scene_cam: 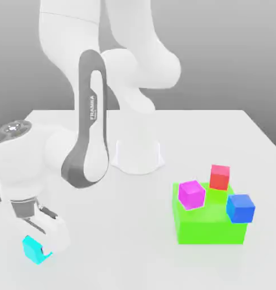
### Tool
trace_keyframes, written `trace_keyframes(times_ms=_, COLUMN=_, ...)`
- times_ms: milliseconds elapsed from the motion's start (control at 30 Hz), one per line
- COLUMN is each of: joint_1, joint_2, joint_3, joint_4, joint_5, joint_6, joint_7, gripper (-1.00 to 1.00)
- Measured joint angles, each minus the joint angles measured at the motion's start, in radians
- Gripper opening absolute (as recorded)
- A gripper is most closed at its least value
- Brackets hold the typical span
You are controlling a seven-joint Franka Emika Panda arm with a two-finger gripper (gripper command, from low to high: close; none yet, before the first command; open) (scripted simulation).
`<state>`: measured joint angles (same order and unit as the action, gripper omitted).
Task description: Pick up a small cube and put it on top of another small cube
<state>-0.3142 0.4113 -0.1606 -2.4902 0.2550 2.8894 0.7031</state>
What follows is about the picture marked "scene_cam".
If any large green box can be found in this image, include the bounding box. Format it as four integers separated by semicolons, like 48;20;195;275
172;182;248;245

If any small red cube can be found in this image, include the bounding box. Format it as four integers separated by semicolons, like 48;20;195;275
209;164;231;191

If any small cyan cube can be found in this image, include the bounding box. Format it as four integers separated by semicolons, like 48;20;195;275
21;234;54;265

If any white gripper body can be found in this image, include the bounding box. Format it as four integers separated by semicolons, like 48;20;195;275
21;207;71;254

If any small blue cube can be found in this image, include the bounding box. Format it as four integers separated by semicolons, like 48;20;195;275
226;194;256;224

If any small magenta cube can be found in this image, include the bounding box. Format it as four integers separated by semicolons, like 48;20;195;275
178;180;206;211

